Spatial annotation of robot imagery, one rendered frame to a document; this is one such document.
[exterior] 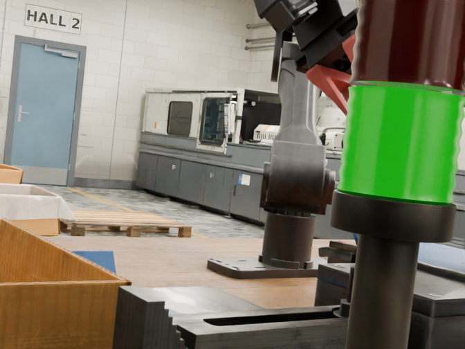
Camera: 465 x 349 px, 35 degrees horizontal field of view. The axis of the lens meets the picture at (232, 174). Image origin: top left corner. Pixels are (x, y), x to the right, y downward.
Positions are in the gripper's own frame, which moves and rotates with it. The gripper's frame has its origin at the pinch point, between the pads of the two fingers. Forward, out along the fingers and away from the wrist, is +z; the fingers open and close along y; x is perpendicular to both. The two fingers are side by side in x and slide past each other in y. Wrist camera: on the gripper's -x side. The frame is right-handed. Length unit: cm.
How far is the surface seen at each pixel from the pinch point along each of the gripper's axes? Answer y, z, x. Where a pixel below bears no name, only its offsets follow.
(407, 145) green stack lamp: 26, 27, -43
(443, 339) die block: 13.3, 28.9, -23.1
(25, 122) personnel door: -812, -573, 431
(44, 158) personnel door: -834, -529, 469
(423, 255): 8.2, 20.8, -13.2
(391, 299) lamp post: 23, 30, -41
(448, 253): 8.8, 20.8, -10.6
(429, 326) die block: 13.5, 28.1, -24.4
